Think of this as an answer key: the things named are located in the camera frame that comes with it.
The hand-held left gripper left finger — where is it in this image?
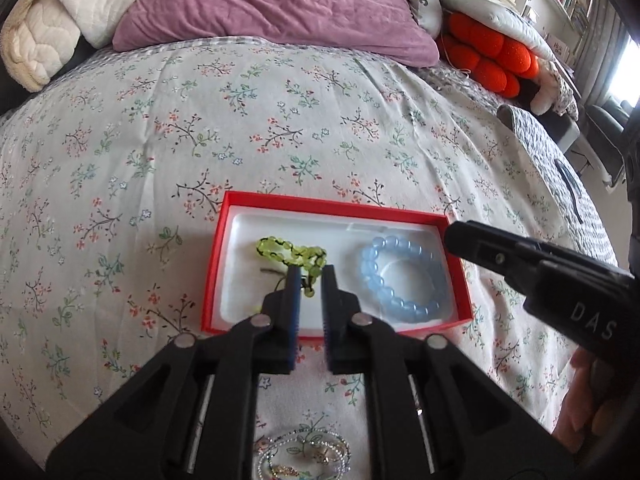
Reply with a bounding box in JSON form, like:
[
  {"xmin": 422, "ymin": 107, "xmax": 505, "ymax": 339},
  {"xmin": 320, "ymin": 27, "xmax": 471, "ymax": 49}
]
[{"xmin": 45, "ymin": 266, "xmax": 303, "ymax": 480}]

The red jewelry box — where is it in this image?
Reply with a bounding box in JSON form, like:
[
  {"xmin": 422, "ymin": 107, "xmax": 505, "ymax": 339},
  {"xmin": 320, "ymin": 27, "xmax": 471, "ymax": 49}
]
[{"xmin": 200, "ymin": 190, "xmax": 475, "ymax": 346}]

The floral bedsheet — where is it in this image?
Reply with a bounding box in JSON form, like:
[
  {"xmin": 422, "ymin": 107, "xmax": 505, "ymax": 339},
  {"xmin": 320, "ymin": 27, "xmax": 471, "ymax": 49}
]
[{"xmin": 0, "ymin": 35, "xmax": 631, "ymax": 480}]

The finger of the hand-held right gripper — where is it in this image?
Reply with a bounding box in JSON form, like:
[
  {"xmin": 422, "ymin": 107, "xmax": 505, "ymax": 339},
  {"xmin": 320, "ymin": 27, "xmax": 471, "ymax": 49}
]
[{"xmin": 444, "ymin": 220, "xmax": 546, "ymax": 288}]

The black flat object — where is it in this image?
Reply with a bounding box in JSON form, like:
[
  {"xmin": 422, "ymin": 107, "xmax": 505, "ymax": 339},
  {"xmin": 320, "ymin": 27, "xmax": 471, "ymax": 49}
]
[{"xmin": 555, "ymin": 159, "xmax": 585, "ymax": 223}]

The green bead bracelet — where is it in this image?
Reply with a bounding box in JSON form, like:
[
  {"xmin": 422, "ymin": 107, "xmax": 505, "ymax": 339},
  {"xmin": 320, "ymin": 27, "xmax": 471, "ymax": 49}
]
[{"xmin": 256, "ymin": 235, "xmax": 328, "ymax": 297}]

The cream quilted blanket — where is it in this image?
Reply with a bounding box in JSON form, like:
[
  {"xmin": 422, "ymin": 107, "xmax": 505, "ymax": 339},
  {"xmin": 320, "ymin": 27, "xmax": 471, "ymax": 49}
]
[{"xmin": 0, "ymin": 0, "xmax": 201, "ymax": 93}]

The white blanket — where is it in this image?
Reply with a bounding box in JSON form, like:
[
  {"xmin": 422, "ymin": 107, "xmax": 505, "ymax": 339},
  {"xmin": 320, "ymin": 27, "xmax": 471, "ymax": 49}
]
[{"xmin": 52, "ymin": 0, "xmax": 176, "ymax": 48}]

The light blue bead bracelet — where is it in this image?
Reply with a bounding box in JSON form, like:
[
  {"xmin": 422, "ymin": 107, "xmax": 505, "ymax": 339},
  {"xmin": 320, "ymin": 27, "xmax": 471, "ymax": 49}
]
[{"xmin": 360, "ymin": 236, "xmax": 448, "ymax": 318}]

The dark armchair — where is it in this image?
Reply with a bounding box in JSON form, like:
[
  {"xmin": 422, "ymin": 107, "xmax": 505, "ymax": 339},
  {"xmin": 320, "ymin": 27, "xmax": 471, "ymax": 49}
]
[{"xmin": 585, "ymin": 100, "xmax": 632, "ymax": 186}]

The silver bead bracelet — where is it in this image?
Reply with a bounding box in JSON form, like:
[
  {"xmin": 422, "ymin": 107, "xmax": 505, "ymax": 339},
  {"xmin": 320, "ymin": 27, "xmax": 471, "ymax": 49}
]
[{"xmin": 270, "ymin": 430, "xmax": 352, "ymax": 468}]

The purple pillow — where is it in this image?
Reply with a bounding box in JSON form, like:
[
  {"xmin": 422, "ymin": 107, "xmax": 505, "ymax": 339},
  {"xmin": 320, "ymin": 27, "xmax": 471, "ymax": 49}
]
[{"xmin": 112, "ymin": 0, "xmax": 441, "ymax": 67}]

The grey checked cloth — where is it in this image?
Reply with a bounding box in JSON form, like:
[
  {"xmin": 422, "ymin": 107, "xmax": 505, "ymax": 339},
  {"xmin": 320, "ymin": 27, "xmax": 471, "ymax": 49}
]
[{"xmin": 497, "ymin": 105, "xmax": 621, "ymax": 266}]

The thin beaded bracelet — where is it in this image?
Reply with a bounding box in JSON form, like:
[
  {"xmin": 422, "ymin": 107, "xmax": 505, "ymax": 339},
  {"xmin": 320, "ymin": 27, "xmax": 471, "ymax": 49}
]
[{"xmin": 257, "ymin": 447, "xmax": 321, "ymax": 480}]

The person's right hand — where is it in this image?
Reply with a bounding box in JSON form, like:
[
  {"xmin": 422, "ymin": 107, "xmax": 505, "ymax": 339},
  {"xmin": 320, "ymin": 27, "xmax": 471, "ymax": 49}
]
[{"xmin": 552, "ymin": 347, "xmax": 602, "ymax": 453}]

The orange pompom cushion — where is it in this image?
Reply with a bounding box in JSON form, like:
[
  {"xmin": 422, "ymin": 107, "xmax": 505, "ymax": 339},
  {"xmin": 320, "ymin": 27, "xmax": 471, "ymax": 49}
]
[{"xmin": 437, "ymin": 10, "xmax": 541, "ymax": 100}]

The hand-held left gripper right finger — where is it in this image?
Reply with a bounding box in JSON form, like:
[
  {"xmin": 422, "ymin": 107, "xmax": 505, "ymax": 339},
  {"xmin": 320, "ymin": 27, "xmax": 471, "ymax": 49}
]
[{"xmin": 322, "ymin": 265, "xmax": 578, "ymax": 480}]

